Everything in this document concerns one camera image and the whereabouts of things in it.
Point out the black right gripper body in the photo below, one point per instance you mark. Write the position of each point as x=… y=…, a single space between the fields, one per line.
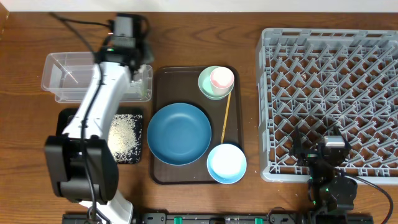
x=309 y=155

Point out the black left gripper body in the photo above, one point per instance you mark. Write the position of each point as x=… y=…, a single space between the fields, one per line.
x=143 y=50

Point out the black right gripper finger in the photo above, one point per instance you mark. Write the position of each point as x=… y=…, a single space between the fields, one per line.
x=340 y=132
x=297 y=144

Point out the yellow green snack wrapper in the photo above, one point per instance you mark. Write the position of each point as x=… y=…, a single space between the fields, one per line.
x=138 y=88

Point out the light blue bowl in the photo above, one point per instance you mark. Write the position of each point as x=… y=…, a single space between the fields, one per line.
x=226 y=164

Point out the pile of rice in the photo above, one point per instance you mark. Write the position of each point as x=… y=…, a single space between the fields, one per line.
x=125 y=138

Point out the dark blue plate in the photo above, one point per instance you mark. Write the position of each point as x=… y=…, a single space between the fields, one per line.
x=179 y=134

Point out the white tissue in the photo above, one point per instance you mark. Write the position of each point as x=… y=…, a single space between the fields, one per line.
x=142 y=69

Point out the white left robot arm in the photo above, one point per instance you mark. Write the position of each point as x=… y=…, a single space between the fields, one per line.
x=82 y=169

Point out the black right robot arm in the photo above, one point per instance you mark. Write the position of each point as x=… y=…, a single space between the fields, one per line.
x=331 y=191

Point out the grey plastic dishwasher rack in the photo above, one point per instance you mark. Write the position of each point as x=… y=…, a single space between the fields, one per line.
x=316 y=80

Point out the brown serving tray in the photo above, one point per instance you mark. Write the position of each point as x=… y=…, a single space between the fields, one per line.
x=180 y=85

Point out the clear plastic bin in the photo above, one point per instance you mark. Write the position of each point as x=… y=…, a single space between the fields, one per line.
x=68 y=75

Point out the mint green bowl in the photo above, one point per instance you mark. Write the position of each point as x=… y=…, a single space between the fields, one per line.
x=204 y=84

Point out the black rectangular tray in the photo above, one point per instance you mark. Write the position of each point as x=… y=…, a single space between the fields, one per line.
x=65 y=118

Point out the wooden chopstick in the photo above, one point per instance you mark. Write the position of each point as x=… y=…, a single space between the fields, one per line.
x=225 y=118

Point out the pink cup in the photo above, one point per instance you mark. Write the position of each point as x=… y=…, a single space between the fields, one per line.
x=221 y=79

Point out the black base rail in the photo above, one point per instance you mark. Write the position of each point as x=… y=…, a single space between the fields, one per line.
x=161 y=218

